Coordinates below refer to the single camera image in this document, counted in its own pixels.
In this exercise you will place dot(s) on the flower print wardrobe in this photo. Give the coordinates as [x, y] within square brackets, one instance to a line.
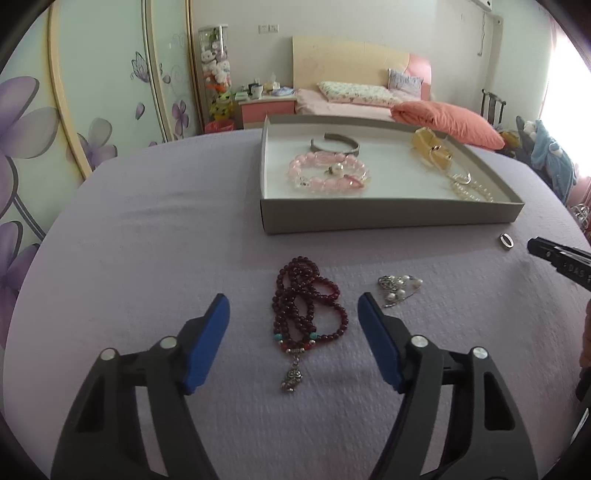
[106, 69]

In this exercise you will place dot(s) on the pink nightstand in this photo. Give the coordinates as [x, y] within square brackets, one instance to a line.
[268, 113]

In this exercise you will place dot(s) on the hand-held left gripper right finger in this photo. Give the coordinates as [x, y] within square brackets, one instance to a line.
[381, 341]

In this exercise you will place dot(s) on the floral pillow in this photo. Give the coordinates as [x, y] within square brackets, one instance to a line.
[355, 93]

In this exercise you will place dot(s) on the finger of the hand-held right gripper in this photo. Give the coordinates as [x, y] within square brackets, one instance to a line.
[565, 263]

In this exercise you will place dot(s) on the bed with wooden headboard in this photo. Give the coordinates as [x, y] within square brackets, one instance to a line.
[341, 60]

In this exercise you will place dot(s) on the dark wooden chair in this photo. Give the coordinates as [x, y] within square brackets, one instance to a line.
[493, 108]

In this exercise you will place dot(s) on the orange pink duvet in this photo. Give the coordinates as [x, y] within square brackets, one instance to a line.
[448, 121]

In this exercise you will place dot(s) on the air conditioner pipe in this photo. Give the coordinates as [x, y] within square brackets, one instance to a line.
[482, 32]

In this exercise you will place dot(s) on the white air conditioner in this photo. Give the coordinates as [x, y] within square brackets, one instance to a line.
[482, 3]

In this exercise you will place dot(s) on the wall socket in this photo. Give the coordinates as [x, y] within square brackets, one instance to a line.
[268, 28]

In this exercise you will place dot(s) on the white mug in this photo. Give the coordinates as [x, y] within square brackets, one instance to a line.
[256, 91]

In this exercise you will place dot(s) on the dark office chair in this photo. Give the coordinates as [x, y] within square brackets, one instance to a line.
[524, 138]

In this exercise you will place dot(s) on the grey cardboard tray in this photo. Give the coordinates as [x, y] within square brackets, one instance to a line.
[392, 217]

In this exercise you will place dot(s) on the purple printed pillow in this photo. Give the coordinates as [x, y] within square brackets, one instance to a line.
[405, 82]

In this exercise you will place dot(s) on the yellow bangle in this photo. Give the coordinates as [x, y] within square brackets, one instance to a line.
[422, 138]

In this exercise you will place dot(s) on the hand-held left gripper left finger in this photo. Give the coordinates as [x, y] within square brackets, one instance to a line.
[207, 341]

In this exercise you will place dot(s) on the thin silver bangle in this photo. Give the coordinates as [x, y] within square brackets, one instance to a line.
[467, 178]

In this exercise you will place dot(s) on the pink curtain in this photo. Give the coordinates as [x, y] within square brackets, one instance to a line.
[582, 194]

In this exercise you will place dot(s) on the plush toy display tube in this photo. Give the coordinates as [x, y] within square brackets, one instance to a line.
[216, 69]

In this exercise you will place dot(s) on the blue garment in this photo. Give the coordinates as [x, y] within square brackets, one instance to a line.
[551, 157]

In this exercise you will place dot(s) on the blue cloth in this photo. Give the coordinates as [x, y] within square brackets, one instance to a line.
[282, 91]

